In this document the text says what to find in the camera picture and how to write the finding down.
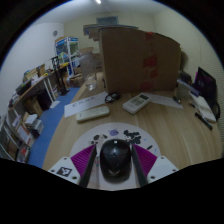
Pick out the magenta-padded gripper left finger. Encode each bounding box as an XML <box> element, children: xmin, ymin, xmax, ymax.
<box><xmin>48</xmin><ymin>143</ymin><xmax>98</xmax><ymax>188</ymax></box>

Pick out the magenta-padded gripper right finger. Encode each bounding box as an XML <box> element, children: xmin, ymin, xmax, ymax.
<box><xmin>130</xmin><ymin>143</ymin><xmax>179</xmax><ymax>188</ymax></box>

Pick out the black computer mouse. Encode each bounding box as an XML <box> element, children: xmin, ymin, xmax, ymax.
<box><xmin>99</xmin><ymin>138</ymin><xmax>133</xmax><ymax>184</ymax></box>

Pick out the slim white remote control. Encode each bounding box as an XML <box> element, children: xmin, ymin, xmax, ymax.
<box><xmin>75</xmin><ymin>105</ymin><xmax>111</xmax><ymax>123</ymax></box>

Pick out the white remote control with display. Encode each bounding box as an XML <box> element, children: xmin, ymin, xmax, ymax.
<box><xmin>122</xmin><ymin>93</ymin><xmax>152</xmax><ymax>115</ymax></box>

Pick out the thick white book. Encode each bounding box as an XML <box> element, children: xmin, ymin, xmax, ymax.
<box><xmin>189</xmin><ymin>92</ymin><xmax>218</xmax><ymax>124</ymax></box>

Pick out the cluttered shelf unit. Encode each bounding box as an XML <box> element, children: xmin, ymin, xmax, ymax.
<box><xmin>0</xmin><ymin>63</ymin><xmax>73</xmax><ymax>164</ymax></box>

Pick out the clear round plastic container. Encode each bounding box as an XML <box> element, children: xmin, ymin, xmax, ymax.
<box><xmin>175</xmin><ymin>82</ymin><xmax>192</xmax><ymax>100</ymax></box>

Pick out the blue book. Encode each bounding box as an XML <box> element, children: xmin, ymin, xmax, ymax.
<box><xmin>176</xmin><ymin>78</ymin><xmax>200</xmax><ymax>98</ymax></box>

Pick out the black office chair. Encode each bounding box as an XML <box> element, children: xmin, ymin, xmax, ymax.
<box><xmin>194</xmin><ymin>66</ymin><xmax>222</xmax><ymax>121</ymax></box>

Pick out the tall clear glass jar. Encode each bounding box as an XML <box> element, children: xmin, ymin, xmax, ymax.
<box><xmin>79</xmin><ymin>52</ymin><xmax>99</xmax><ymax>92</ymax></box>

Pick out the large brown cardboard box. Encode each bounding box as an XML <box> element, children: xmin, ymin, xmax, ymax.
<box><xmin>99</xmin><ymin>27</ymin><xmax>182</xmax><ymax>94</ymax></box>

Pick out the blue and white display cabinet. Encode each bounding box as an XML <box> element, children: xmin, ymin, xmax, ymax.
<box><xmin>54</xmin><ymin>35</ymin><xmax>81</xmax><ymax>78</ymax></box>

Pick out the door with window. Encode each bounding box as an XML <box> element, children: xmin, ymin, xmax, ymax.
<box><xmin>95</xmin><ymin>16</ymin><xmax>119</xmax><ymax>26</ymax></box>

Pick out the black cable loop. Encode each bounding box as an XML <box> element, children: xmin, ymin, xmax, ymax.
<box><xmin>104</xmin><ymin>92</ymin><xmax>122</xmax><ymax>104</ymax></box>

